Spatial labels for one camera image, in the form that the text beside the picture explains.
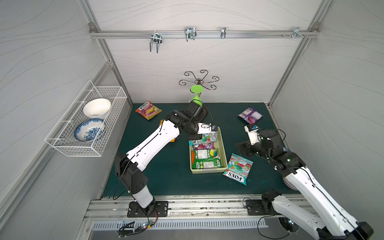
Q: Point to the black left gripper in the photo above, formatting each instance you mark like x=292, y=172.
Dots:
x=202, y=137

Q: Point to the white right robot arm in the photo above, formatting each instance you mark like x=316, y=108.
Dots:
x=331, y=221

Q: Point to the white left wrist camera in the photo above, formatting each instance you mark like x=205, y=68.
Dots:
x=206, y=128

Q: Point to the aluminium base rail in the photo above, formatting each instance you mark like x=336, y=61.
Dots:
x=177, y=208

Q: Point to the metal double hook middle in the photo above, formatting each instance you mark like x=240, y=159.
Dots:
x=190, y=33

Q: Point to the yellow Cocoaland gummy bag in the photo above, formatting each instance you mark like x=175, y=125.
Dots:
x=168, y=131

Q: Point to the green plastic wine glass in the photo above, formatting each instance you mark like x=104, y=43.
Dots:
x=197, y=90

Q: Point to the aluminium crossbar rail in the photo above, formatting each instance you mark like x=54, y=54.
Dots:
x=215, y=34

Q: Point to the white perforated cable duct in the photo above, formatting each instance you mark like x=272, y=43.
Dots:
x=184, y=224

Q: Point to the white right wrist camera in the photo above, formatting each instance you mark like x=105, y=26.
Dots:
x=252, y=131

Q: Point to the metal single hook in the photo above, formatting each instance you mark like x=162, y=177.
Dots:
x=223, y=32

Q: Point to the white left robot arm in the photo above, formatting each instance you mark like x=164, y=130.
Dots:
x=130, y=166

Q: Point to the lilac bowl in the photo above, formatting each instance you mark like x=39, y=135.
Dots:
x=291, y=183

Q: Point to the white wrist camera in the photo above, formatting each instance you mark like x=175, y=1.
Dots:
x=206, y=128
x=252, y=131

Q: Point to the pale green plastic basket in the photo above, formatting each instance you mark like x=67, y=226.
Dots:
x=219, y=145

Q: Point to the metal double hook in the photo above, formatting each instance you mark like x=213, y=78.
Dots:
x=156, y=40
x=190, y=33

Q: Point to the white wire wall basket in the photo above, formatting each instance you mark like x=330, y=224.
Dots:
x=61, y=137

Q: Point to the green Fox's Spring Tea bag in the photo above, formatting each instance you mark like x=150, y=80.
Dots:
x=206, y=159

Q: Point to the metal hook right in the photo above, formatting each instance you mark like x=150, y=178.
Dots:
x=296, y=34

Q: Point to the Fox's Fruits bag corner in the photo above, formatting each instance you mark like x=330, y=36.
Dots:
x=148, y=110

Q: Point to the purple Fox's Berries bag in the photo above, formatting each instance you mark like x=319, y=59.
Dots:
x=205, y=146

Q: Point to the teal Fox's Mint Blossom bag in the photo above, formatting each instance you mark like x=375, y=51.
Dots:
x=207, y=138

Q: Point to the purple candy bag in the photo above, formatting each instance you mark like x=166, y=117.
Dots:
x=250, y=115

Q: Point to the metal double hook left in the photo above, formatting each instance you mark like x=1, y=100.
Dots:
x=156, y=40

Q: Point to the white bowl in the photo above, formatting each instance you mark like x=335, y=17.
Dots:
x=97, y=109

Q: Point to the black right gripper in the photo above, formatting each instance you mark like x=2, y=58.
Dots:
x=245, y=146

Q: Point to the blue patterned plate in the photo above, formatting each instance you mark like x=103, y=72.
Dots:
x=89, y=130

